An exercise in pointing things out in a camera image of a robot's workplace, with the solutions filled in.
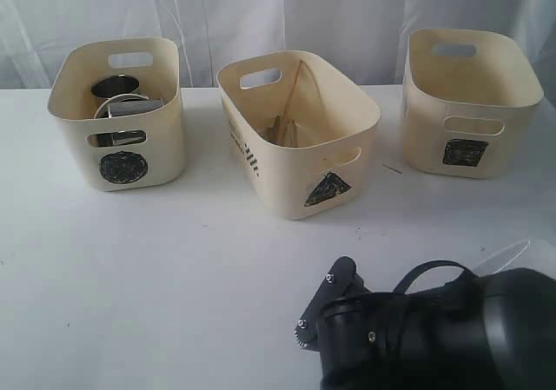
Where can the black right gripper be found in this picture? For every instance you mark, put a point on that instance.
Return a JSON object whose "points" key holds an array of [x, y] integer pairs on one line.
{"points": [[359, 341]]}

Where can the white square plate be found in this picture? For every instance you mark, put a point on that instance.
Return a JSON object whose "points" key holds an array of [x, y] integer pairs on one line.
{"points": [[538, 255]]}

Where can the steel long spoon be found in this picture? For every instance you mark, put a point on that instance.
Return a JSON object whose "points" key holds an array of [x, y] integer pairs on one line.
{"points": [[280, 133]]}

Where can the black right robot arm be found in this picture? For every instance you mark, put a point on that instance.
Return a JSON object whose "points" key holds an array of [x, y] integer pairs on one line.
{"points": [[494, 331]]}

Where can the cream bin with triangle mark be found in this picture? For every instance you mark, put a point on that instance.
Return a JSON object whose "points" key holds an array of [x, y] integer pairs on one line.
{"points": [[330, 164]]}

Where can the cream bin with square mark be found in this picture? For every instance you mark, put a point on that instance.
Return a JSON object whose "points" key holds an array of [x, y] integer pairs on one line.
{"points": [[468, 97]]}

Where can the cream bin with circle mark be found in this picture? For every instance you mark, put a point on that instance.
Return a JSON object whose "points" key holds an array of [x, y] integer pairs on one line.
{"points": [[133, 151]]}

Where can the white curtain backdrop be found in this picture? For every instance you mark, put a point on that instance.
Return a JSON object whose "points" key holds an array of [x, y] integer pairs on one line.
{"points": [[365, 39]]}

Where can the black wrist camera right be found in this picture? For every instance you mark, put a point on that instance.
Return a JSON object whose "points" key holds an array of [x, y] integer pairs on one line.
{"points": [[340, 281]]}

